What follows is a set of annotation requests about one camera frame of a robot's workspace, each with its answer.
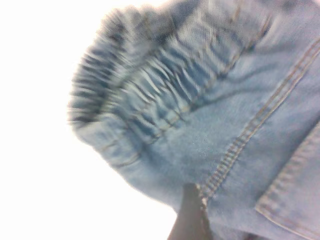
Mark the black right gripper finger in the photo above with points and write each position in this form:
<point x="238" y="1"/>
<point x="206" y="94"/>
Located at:
<point x="190" y="215"/>

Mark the blue denim shorts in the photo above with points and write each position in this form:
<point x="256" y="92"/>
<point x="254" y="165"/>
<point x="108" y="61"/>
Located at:
<point x="212" y="112"/>

